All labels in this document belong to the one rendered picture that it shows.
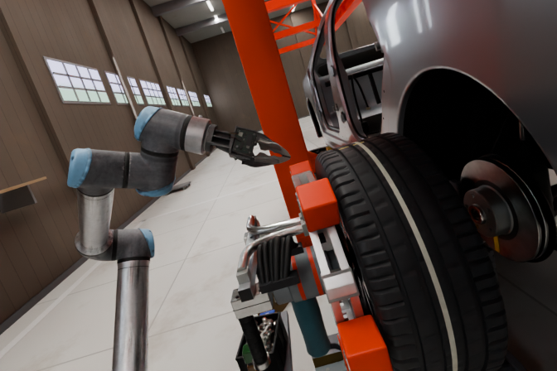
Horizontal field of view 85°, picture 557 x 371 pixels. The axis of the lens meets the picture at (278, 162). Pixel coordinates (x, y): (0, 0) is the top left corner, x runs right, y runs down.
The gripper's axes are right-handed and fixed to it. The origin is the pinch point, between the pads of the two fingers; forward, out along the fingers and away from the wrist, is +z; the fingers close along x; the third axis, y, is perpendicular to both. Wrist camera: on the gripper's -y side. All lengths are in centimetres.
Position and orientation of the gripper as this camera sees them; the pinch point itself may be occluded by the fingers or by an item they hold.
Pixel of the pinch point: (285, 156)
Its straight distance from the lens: 79.4
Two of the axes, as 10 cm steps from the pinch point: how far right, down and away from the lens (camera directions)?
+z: 9.7, 2.3, 0.7
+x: 2.2, -9.7, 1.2
